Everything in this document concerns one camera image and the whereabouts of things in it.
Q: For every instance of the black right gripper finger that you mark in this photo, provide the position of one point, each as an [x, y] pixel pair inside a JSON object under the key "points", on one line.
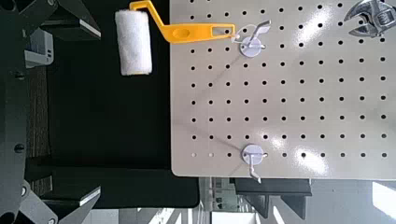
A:
{"points": [[70, 200], [73, 23]]}

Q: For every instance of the white grey box device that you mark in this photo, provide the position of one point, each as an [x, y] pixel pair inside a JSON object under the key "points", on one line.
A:
{"points": [[39, 48]]}

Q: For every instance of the black mat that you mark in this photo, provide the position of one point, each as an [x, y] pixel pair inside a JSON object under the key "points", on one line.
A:
{"points": [[109, 124]]}

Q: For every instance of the white pegboard hook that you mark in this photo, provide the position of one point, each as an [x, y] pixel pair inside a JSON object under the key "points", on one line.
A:
{"points": [[252, 157], [251, 43]]}

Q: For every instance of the grey perforated pegboard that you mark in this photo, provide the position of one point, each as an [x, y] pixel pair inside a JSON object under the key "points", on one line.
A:
{"points": [[311, 102]]}

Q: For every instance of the chrome adjustable wrench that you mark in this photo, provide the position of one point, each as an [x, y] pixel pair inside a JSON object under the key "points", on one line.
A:
{"points": [[372, 19]]}

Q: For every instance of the black pegboard support bracket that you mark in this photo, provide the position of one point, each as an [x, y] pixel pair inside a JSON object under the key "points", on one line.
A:
{"points": [[274, 191]]}

